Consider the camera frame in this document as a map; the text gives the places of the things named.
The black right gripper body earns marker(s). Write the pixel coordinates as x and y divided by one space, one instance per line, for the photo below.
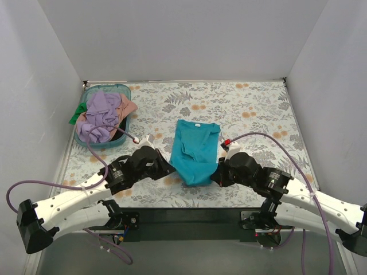
222 172

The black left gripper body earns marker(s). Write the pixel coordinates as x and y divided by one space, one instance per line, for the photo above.
160 165

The teal t-shirt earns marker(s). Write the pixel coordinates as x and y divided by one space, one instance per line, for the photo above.
194 151

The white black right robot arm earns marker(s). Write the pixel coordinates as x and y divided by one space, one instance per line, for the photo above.
289 202

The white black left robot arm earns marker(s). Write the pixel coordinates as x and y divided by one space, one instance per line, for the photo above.
90 204

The floral patterned table mat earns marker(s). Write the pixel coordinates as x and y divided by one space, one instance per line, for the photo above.
259 114

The pink t-shirt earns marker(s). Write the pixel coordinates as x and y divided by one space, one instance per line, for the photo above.
127 106

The clear teal plastic basket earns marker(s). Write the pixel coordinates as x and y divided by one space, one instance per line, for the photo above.
119 138

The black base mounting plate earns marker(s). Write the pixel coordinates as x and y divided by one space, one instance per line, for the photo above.
190 224

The lavender t-shirt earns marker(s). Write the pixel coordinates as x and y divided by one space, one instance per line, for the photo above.
95 134

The green t-shirt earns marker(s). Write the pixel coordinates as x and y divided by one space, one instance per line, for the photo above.
82 107

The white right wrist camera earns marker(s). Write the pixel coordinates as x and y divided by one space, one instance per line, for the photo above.
230 147

